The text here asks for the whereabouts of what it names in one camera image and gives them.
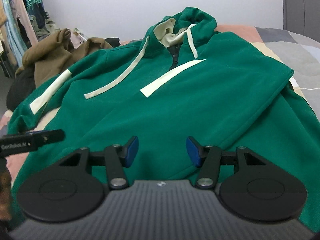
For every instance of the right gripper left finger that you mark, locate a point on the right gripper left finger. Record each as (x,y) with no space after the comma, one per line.
(117,157)

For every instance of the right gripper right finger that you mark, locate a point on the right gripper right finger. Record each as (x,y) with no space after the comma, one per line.
(207,160)

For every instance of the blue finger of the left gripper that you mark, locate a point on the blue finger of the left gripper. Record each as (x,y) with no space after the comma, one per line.
(41,131)

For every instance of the green hoodie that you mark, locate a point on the green hoodie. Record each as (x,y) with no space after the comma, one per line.
(183,79)

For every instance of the person's left hand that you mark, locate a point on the person's left hand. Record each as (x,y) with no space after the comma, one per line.
(5,196)

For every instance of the brown garment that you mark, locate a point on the brown garment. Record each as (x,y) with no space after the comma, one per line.
(55,53)

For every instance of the hanging light blue garment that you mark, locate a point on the hanging light blue garment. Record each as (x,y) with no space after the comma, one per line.
(16,43)

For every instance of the patchwork bed quilt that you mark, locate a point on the patchwork bed quilt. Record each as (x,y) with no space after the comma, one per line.
(298,52)

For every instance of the grey door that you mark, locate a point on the grey door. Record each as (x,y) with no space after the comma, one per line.
(302,17)

